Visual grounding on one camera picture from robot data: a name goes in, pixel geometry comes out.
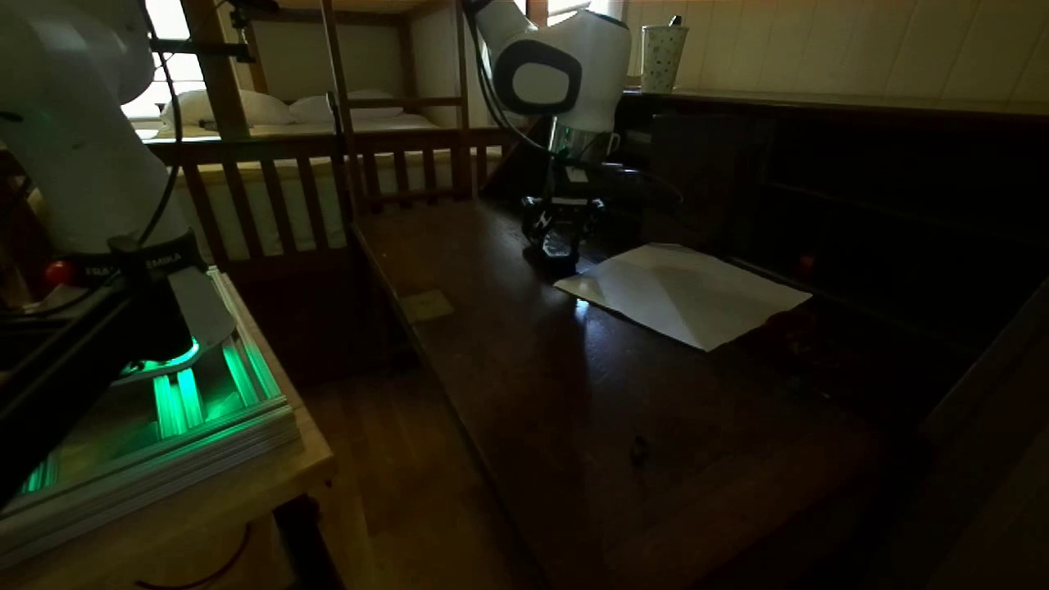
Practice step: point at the white pillow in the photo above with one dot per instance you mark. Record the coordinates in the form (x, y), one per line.
(252, 108)

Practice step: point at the dark pen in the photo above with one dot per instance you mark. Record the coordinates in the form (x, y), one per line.
(677, 21)

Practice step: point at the wooden bed railing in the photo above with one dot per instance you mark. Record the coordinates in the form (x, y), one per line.
(330, 176)

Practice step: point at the white speckled paper cup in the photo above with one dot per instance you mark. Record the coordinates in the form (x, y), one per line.
(663, 56)

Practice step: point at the dark wooden secretary desk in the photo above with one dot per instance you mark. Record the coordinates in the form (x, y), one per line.
(657, 439)

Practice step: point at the white paper sheet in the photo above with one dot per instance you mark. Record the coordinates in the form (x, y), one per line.
(691, 293)

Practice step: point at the wooden bunk bed frame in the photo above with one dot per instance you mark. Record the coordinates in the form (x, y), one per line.
(330, 76)

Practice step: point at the black control box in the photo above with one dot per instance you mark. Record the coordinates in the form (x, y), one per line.
(53, 373)

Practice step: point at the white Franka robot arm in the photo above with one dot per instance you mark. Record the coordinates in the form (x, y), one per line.
(86, 165)

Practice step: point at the red emergency stop button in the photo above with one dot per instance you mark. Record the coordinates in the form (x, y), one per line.
(53, 274)

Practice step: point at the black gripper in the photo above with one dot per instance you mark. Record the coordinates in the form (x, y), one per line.
(557, 208)

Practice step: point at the light wooden robot table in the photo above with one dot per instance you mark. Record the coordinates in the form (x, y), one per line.
(198, 512)

